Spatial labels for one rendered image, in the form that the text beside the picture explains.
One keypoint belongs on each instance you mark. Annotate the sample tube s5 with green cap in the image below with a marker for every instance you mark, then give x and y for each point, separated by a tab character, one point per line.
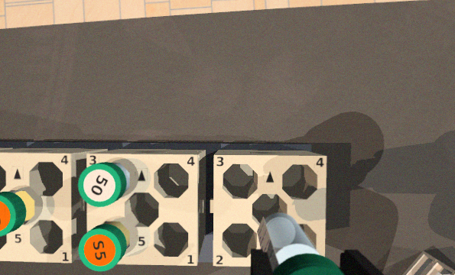
101	248

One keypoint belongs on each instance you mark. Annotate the grey flat tray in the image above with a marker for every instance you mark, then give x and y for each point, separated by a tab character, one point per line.
206	254

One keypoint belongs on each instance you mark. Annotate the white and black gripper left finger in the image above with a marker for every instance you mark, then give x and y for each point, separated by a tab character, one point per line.
260	263

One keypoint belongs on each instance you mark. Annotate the cream tube rack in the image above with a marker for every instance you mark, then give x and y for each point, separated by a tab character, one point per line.
425	264

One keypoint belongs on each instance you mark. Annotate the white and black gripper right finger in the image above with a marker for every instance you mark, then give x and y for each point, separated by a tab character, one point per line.
352	262

